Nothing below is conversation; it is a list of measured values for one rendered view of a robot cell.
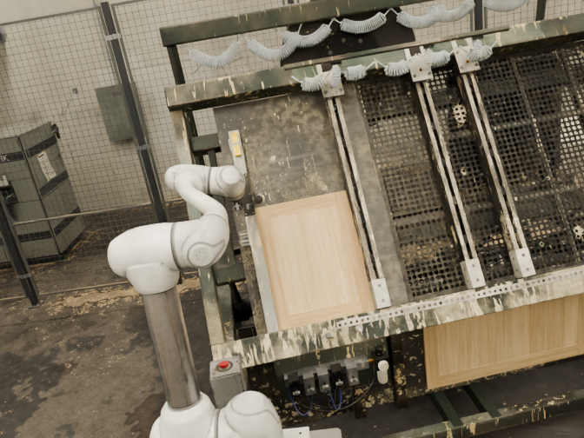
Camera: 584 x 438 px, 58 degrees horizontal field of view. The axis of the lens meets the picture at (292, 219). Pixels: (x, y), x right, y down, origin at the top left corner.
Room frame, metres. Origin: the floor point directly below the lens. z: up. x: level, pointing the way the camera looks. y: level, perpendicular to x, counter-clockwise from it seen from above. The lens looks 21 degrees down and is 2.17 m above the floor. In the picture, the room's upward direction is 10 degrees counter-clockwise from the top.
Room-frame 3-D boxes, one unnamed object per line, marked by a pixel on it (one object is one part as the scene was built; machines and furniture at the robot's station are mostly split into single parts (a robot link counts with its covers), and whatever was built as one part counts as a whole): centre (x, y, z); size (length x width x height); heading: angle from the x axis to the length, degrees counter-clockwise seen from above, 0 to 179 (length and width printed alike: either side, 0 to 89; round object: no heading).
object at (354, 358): (1.84, -0.07, 0.69); 0.50 x 0.14 x 0.24; 95
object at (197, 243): (1.34, 0.25, 1.62); 0.18 x 0.14 x 0.13; 176
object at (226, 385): (1.73, 0.36, 0.84); 0.12 x 0.12 x 0.18; 5
